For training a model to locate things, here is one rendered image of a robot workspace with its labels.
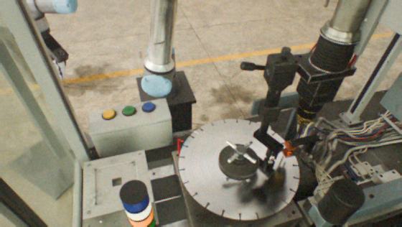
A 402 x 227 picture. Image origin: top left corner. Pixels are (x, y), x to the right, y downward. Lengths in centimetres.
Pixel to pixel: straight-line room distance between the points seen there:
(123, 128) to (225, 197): 43
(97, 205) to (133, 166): 14
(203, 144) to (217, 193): 16
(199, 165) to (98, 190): 28
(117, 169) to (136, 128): 19
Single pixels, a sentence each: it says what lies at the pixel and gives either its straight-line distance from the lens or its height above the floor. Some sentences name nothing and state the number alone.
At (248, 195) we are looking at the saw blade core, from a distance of 69.
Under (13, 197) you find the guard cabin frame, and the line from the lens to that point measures 50.
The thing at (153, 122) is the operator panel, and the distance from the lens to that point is 92.
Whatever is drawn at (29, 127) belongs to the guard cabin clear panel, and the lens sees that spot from 63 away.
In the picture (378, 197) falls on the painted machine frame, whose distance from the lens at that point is 69.
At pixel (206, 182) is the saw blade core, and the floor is 95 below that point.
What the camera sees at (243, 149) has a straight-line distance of 70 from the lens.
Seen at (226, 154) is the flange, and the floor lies 96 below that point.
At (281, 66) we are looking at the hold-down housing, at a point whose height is 125.
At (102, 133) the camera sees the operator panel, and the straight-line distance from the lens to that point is 93.
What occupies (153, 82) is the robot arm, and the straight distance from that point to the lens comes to 100.
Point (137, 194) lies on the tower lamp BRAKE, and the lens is 45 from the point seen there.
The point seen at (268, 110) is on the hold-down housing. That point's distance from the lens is 64.
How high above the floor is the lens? 154
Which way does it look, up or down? 45 degrees down
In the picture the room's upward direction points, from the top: 1 degrees clockwise
